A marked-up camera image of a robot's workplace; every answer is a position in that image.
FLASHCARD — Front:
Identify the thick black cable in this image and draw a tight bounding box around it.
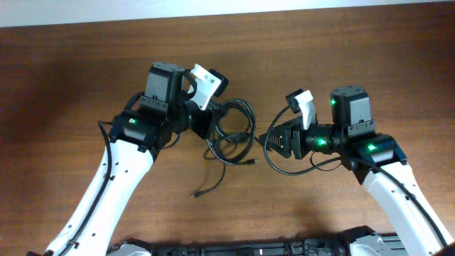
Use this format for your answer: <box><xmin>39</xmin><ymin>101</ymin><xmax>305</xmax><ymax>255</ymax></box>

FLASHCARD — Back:
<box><xmin>205</xmin><ymin>98</ymin><xmax>257</xmax><ymax>166</ymax></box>

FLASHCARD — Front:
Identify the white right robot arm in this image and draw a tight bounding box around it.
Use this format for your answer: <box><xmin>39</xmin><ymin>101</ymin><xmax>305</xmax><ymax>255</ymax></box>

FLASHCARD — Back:
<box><xmin>259</xmin><ymin>86</ymin><xmax>454</xmax><ymax>255</ymax></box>

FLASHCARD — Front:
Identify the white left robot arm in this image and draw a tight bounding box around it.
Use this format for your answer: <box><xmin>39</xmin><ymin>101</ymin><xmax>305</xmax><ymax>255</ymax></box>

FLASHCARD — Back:
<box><xmin>44</xmin><ymin>62</ymin><xmax>229</xmax><ymax>255</ymax></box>

